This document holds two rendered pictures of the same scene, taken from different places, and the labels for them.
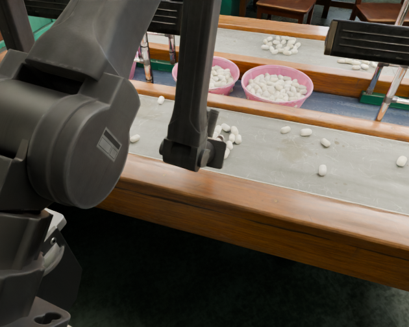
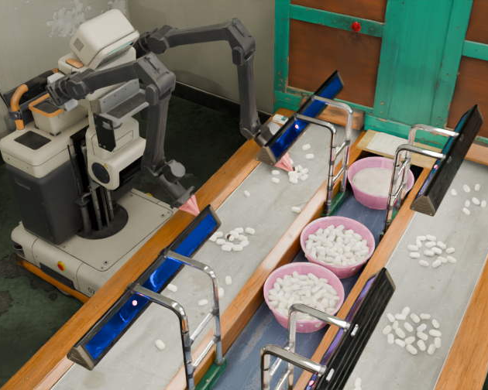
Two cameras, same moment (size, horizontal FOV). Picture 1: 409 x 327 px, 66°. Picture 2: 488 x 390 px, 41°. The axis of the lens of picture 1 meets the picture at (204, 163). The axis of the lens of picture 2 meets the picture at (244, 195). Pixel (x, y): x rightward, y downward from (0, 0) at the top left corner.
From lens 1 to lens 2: 2.36 m
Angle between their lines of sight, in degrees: 71
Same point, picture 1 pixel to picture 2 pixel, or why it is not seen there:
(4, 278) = (58, 87)
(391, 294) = not seen: outside the picture
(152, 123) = (266, 205)
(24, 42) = (242, 96)
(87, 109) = (73, 80)
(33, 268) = (63, 92)
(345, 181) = not seen: hidden behind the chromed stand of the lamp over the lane
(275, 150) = not seen: hidden behind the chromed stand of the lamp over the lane
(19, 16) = (242, 84)
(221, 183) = (178, 227)
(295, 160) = (191, 278)
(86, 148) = (70, 84)
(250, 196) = (161, 237)
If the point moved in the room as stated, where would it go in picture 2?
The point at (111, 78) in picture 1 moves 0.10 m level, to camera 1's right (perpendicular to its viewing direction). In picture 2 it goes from (80, 82) to (68, 97)
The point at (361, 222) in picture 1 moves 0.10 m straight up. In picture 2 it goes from (115, 284) to (111, 263)
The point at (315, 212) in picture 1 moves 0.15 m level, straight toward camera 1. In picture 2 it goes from (134, 265) to (108, 245)
